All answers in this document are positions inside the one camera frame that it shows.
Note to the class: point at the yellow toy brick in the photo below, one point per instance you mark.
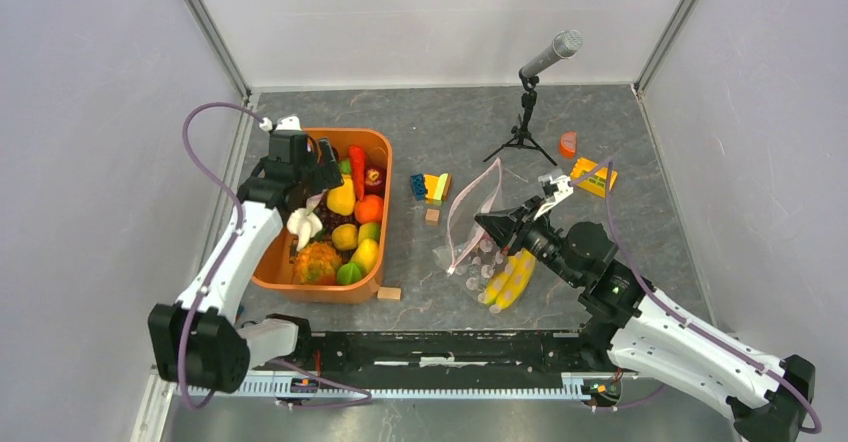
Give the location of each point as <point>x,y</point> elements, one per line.
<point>597,184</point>

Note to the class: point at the black microphone tripod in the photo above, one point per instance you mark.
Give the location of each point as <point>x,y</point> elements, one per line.
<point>521,135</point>

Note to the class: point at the orange carrot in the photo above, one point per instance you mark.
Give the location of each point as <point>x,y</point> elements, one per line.
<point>358,162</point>

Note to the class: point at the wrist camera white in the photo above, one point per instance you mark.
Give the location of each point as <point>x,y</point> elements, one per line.
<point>556,186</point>
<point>286,124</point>

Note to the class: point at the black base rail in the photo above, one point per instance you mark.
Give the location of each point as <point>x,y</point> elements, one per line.
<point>487,364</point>

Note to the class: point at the yellow banana bunch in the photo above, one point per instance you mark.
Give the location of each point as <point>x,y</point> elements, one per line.
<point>505,287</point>

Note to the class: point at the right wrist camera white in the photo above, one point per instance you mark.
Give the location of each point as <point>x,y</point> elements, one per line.
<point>556,186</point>

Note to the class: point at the dark grape bunch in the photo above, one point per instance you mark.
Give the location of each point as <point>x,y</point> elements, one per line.
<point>330,220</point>

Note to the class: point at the multicolour toy brick stack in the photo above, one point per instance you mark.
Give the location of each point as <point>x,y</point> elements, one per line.
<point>433,189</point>

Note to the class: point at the clear zip top bag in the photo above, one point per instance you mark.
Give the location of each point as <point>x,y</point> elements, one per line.
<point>469,257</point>

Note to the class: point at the red apple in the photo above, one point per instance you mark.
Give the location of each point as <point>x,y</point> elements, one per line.
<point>375,180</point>

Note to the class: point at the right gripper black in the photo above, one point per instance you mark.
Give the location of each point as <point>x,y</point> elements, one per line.
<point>512,224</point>

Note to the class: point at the small wooden cube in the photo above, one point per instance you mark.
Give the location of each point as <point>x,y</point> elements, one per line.
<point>432,217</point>

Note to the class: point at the white garlic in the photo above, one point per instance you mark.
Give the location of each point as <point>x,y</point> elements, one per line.
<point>304,225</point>

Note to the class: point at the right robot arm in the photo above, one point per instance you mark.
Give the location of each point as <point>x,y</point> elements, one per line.
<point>635,326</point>

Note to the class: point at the yellow pear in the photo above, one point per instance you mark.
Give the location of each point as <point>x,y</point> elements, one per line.
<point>366,255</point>

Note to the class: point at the grey microphone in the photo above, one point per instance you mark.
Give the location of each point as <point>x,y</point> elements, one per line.
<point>564,45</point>

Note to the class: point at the yellow green mango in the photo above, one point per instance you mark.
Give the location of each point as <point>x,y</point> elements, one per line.
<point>369,231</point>

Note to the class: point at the yellow lemon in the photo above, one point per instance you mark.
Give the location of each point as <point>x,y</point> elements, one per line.
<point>345,237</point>

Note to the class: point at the green star fruit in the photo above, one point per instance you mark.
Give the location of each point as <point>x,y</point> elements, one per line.
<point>349,273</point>

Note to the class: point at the yellow bell pepper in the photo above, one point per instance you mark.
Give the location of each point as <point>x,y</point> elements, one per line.
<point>341,200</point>

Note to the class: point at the orange spiky fruit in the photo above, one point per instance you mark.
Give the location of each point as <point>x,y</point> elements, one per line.
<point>316,264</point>

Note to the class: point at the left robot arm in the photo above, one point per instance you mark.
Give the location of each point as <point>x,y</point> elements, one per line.
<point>195,340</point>

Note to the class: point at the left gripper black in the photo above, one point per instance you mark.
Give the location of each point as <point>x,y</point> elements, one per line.
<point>326,176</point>

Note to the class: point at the wooden block near bin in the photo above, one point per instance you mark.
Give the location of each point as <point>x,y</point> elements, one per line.
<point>389,293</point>

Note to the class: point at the orange plastic bin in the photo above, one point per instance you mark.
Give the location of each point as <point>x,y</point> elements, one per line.
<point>275,269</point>

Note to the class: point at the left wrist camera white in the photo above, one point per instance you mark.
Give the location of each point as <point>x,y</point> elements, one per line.
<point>286,124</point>

